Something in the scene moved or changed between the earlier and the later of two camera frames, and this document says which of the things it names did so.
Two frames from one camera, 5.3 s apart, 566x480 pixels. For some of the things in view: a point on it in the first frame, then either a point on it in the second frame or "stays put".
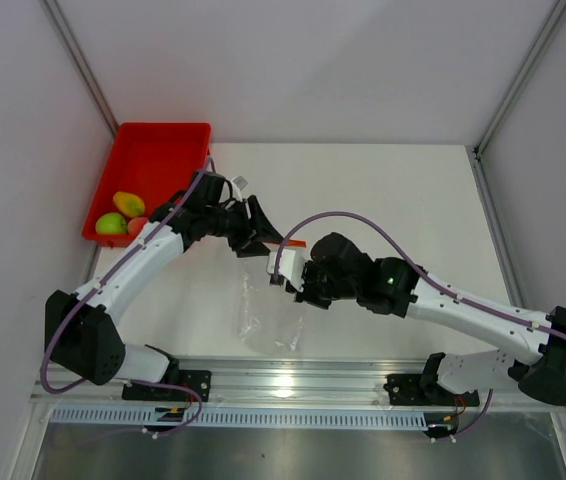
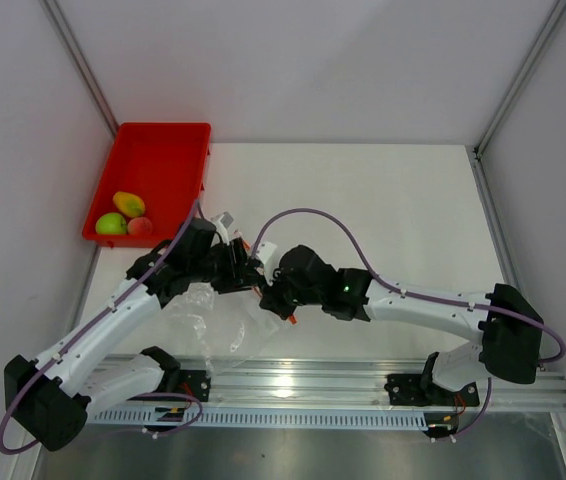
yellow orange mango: x=129 y=203 stays put
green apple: x=110 y=223 stays put
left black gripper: x=257 y=225 → x=241 y=275
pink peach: x=136 y=224 stays put
